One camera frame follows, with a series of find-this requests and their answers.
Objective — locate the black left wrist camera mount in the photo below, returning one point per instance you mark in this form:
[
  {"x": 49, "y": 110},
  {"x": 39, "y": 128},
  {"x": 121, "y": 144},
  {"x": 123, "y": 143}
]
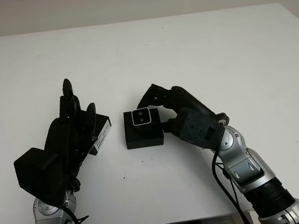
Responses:
[{"x": 35, "y": 172}]

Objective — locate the black box lid with label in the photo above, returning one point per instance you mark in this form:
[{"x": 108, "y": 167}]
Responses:
[{"x": 102, "y": 127}]

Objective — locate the black box base with insert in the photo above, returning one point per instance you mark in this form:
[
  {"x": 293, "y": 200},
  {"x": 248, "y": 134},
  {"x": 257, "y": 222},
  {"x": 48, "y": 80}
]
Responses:
[{"x": 145, "y": 140}]

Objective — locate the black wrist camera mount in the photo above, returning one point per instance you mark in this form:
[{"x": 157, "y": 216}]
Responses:
[
  {"x": 196, "y": 130},
  {"x": 35, "y": 172}
]

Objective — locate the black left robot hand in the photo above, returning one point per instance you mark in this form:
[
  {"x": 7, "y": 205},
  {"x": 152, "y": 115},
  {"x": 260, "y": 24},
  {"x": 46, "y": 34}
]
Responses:
[{"x": 58, "y": 136}]

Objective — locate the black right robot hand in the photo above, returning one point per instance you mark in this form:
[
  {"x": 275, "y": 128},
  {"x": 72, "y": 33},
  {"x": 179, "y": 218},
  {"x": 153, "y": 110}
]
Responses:
[{"x": 186, "y": 98}]

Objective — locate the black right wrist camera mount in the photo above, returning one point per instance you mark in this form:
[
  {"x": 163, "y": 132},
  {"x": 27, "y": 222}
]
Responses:
[{"x": 196, "y": 130}]

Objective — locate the small silver black-faced camera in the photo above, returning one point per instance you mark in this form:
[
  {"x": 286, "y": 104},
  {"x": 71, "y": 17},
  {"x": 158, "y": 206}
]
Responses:
[{"x": 141, "y": 116}]

